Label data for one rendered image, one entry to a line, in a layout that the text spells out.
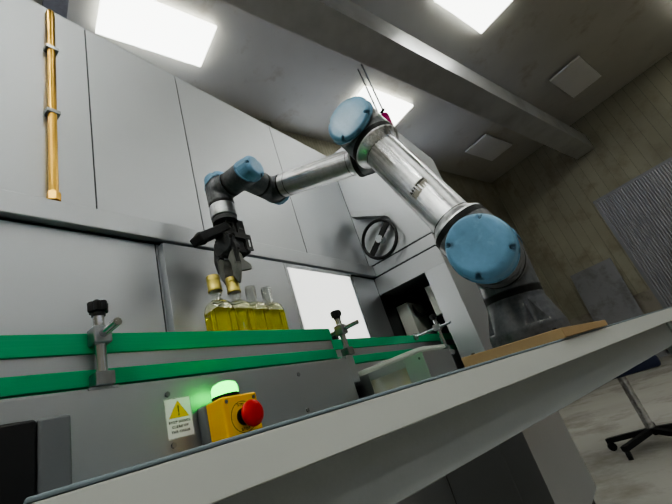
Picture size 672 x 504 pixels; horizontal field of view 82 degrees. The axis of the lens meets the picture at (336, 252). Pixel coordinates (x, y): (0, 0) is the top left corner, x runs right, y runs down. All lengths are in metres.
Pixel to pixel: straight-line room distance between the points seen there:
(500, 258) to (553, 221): 10.66
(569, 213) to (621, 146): 1.79
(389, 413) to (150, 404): 0.40
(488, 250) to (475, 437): 0.31
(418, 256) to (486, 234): 1.21
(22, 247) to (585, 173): 10.98
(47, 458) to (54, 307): 0.53
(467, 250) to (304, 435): 0.47
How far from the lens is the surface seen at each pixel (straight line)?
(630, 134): 11.20
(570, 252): 11.18
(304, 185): 1.16
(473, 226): 0.72
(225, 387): 0.69
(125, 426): 0.67
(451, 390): 0.47
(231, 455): 0.31
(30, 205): 1.11
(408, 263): 1.92
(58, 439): 0.55
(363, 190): 2.15
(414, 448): 0.47
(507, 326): 0.83
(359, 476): 0.42
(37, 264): 1.06
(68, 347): 0.69
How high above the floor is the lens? 0.74
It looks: 23 degrees up
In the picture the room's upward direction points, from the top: 19 degrees counter-clockwise
